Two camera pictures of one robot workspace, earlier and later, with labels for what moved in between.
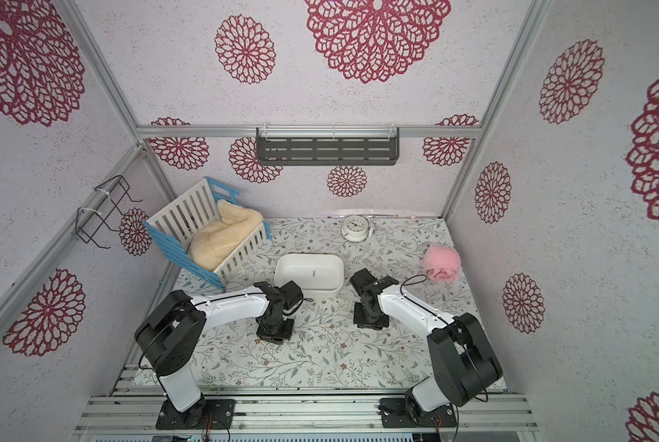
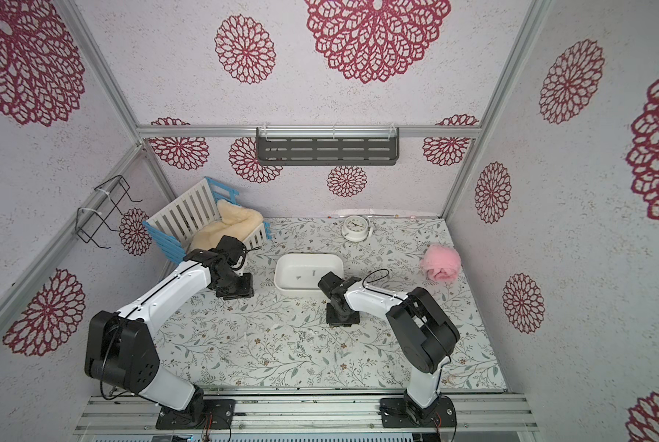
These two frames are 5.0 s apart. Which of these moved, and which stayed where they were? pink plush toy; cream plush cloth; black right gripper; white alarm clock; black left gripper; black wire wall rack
Moved: black right gripper; black left gripper
Stayed: white alarm clock; cream plush cloth; pink plush toy; black wire wall rack
